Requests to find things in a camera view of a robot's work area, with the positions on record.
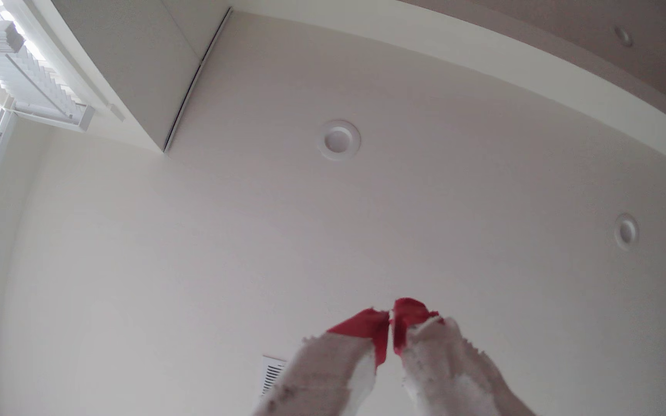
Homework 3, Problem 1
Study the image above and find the white ceiling air vent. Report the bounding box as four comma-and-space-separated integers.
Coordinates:
261, 355, 288, 399

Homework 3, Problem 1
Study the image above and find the raised white blind stack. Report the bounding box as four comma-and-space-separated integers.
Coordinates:
0, 20, 96, 131

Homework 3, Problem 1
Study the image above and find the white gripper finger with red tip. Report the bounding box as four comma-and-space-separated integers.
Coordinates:
252, 308, 390, 416
392, 297, 537, 416

